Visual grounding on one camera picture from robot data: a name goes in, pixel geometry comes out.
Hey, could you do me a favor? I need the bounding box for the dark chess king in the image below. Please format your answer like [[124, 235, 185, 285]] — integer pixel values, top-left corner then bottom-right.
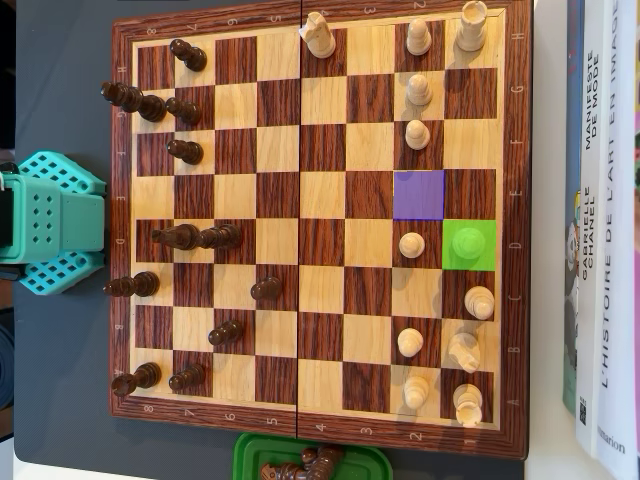
[[99, 81, 168, 124]]

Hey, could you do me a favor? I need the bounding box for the green plastic tray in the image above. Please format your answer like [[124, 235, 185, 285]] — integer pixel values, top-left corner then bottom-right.
[[232, 432, 394, 480]]

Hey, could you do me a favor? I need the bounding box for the white chess knight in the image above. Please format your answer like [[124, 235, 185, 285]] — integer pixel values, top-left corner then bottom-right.
[[447, 332, 482, 374], [298, 10, 337, 60]]

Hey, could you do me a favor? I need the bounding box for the white chess rook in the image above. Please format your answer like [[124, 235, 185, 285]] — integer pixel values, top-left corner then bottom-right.
[[455, 0, 489, 53], [452, 382, 484, 429]]

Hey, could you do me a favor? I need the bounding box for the wooden chessboard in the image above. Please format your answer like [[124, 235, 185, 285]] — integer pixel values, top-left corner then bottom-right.
[[108, 0, 532, 461]]

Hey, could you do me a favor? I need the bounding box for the dark chess pawn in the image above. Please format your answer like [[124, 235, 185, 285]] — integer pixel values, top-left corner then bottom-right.
[[249, 276, 283, 302], [207, 319, 245, 347], [165, 96, 203, 126], [165, 139, 205, 165], [168, 38, 208, 72], [167, 362, 207, 394]]

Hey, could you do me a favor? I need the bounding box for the dark grey table mat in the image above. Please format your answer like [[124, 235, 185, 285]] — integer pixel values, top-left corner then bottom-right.
[[10, 0, 532, 480]]

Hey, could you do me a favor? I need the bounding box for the dark chess rook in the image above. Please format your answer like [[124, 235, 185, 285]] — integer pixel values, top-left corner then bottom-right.
[[110, 361, 163, 399]]

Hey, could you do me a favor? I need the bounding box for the white art history book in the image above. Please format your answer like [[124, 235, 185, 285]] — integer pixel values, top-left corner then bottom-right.
[[594, 0, 640, 480]]

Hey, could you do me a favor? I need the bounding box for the dark chess queen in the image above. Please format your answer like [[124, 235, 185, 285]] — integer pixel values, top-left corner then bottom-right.
[[150, 223, 201, 251]]

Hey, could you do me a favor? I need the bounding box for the white chess bishop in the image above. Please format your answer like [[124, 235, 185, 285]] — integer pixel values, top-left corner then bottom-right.
[[463, 284, 496, 322]]

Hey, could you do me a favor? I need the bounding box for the dark chess bishop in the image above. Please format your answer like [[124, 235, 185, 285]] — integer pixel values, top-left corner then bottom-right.
[[102, 271, 161, 299], [198, 223, 243, 251]]

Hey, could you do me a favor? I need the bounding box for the white chess pawn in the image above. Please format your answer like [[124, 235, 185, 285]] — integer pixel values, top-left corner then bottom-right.
[[398, 231, 427, 260], [404, 72, 434, 107], [404, 118, 431, 151], [402, 374, 431, 410], [397, 327, 425, 358], [405, 17, 433, 57]]

